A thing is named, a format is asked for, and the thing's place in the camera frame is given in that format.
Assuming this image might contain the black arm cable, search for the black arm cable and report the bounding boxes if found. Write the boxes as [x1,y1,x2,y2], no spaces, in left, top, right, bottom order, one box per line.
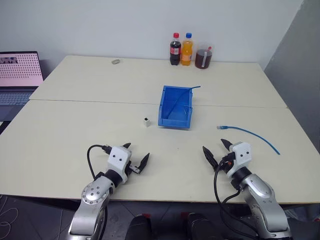
[86,144,112,181]
[213,152,259,239]

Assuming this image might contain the open laptop computer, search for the open laptop computer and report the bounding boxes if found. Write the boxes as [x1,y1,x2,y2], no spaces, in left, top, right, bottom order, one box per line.
[0,51,45,124]

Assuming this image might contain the dark rounded shape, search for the dark rounded shape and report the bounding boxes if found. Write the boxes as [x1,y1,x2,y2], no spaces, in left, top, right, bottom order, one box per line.
[180,211,221,240]
[124,213,154,240]

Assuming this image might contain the blue plastic storage bin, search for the blue plastic storage bin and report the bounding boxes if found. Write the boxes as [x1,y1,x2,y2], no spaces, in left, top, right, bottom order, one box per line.
[157,85,195,130]

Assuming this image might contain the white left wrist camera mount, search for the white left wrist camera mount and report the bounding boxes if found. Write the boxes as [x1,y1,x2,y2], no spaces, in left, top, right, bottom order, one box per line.
[107,146,133,185]

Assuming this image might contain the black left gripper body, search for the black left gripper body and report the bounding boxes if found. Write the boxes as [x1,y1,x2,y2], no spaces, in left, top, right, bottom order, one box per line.
[124,159,141,176]

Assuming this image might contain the cola bottle red cap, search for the cola bottle red cap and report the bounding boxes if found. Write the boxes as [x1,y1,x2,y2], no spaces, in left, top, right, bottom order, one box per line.
[169,32,182,67]

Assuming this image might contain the clear jar with dark liquid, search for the clear jar with dark liquid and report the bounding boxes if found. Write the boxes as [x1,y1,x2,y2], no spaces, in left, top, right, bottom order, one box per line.
[194,41,214,71]

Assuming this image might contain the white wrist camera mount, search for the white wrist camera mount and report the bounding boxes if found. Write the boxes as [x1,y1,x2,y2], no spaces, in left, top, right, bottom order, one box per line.
[107,146,133,185]
[228,141,252,177]

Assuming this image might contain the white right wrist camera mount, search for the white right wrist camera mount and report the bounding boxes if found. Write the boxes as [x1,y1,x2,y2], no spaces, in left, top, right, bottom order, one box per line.
[228,141,252,177]

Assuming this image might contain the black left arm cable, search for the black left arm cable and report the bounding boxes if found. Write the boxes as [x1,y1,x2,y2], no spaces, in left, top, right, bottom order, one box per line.
[86,144,112,181]

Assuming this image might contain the orange soda bottle blue cap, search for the orange soda bottle blue cap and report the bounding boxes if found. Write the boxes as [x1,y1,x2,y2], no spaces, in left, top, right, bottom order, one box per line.
[180,32,195,67]

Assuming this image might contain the thin white floor cord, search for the thin white floor cord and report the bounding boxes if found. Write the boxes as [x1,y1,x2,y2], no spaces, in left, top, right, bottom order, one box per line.
[0,194,20,240]

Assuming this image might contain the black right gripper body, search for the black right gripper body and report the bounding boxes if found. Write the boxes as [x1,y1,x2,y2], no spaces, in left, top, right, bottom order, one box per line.
[217,151,236,174]

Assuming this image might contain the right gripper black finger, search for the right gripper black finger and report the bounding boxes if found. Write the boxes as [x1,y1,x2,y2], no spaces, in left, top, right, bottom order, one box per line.
[220,138,233,153]
[202,146,219,173]

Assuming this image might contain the blue ethernet cable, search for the blue ethernet cable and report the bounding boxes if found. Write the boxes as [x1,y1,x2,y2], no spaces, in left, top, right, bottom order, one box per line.
[216,124,281,156]

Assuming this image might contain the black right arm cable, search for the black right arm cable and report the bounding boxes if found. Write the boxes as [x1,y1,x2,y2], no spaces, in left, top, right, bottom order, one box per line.
[213,152,259,239]

